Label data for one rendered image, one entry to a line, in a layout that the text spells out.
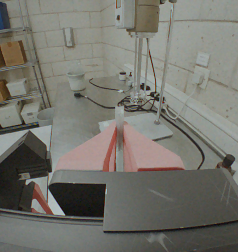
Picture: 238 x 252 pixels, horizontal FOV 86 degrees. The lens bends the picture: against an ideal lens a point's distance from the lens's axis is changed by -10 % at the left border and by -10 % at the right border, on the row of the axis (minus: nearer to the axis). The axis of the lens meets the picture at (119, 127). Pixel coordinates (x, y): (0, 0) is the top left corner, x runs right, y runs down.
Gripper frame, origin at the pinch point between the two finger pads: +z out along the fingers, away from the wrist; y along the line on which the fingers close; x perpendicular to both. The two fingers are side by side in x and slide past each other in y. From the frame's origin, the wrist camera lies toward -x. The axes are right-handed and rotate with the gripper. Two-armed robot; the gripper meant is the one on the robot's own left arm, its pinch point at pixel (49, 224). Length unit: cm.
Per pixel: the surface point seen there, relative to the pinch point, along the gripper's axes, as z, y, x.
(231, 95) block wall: 19, 10, -63
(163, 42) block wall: 0, 56, -78
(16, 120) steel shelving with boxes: -5, 218, 75
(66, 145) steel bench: 5.2, 36.1, -2.9
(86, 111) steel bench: 7, 60, -18
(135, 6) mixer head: -21, 21, -47
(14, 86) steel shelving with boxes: -43, 213, 40
